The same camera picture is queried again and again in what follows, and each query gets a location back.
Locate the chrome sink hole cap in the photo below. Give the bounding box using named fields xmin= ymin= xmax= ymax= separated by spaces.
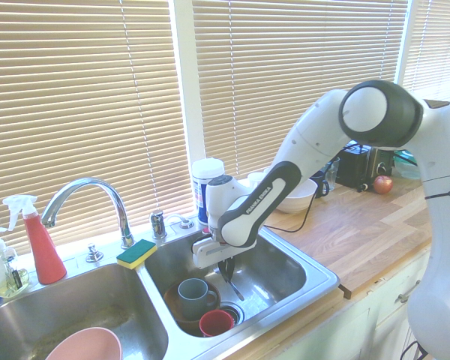
xmin=166 ymin=213 xmax=196 ymax=230

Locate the silver metal fork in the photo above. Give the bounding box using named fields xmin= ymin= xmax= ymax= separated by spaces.
xmin=224 ymin=271 xmax=245 ymax=301

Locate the white wipes canister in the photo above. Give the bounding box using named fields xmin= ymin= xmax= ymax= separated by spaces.
xmin=192 ymin=157 xmax=226 ymax=226

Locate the white ceramic bowl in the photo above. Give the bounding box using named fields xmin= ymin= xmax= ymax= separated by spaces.
xmin=275 ymin=178 xmax=319 ymax=215

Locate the chrome sink knob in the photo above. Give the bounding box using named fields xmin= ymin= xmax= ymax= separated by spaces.
xmin=85 ymin=242 xmax=104 ymax=263

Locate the white kitchen cabinet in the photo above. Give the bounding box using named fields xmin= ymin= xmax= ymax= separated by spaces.
xmin=243 ymin=239 xmax=436 ymax=360

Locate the metal sink drain strainer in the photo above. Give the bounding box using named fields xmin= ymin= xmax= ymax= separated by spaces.
xmin=219 ymin=301 xmax=245 ymax=326

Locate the wide beige window blind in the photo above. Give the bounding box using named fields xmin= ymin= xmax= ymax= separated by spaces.
xmin=0 ymin=0 xmax=185 ymax=256

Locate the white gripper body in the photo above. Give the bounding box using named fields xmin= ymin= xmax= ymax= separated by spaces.
xmin=192 ymin=235 xmax=236 ymax=270

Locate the black toaster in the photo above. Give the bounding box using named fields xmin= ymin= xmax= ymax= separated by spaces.
xmin=335 ymin=144 xmax=395 ymax=191

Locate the chrome curved faucet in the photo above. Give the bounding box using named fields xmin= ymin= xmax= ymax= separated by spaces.
xmin=40 ymin=177 xmax=137 ymax=251

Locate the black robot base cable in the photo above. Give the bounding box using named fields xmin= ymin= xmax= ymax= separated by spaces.
xmin=399 ymin=329 xmax=431 ymax=360

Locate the narrow beige window blind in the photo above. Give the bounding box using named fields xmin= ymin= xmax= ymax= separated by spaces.
xmin=400 ymin=0 xmax=450 ymax=104

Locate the medium beige window blind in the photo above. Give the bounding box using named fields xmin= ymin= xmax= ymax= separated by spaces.
xmin=190 ymin=0 xmax=410 ymax=185

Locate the pink plastic bowl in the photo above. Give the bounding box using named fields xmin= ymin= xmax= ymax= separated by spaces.
xmin=44 ymin=326 xmax=123 ymax=360

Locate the red spray bottle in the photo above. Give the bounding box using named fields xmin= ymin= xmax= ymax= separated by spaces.
xmin=2 ymin=194 xmax=68 ymax=285

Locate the chrome soap dispenser pump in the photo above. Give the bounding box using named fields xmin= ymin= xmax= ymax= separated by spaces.
xmin=150 ymin=209 xmax=169 ymax=240

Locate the brown wooden bowl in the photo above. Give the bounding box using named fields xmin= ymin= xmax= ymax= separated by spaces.
xmin=163 ymin=279 xmax=222 ymax=337

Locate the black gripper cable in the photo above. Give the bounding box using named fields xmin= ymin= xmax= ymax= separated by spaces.
xmin=264 ymin=189 xmax=320 ymax=233

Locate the green and yellow sponge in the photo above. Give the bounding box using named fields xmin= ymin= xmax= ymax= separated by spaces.
xmin=115 ymin=238 xmax=158 ymax=270

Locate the grey mug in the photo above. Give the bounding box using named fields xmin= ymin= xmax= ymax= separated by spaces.
xmin=177 ymin=278 xmax=219 ymax=322

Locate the red plastic cup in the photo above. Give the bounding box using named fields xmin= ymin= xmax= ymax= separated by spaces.
xmin=199 ymin=309 xmax=234 ymax=338

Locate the stainless steel double sink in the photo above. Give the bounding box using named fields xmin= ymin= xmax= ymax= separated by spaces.
xmin=0 ymin=211 xmax=341 ymax=360

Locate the green lid food container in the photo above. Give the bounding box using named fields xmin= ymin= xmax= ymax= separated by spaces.
xmin=392 ymin=149 xmax=422 ymax=180

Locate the clear drinking glass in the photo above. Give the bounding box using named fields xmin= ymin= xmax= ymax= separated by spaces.
xmin=324 ymin=156 xmax=341 ymax=192

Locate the yellow liquid bottle dark label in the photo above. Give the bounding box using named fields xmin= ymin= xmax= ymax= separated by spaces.
xmin=0 ymin=250 xmax=31 ymax=299

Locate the dark mug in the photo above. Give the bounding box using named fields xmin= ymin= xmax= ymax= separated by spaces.
xmin=310 ymin=170 xmax=331 ymax=200

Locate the red apple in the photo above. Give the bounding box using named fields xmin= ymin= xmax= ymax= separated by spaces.
xmin=373 ymin=175 xmax=394 ymax=195

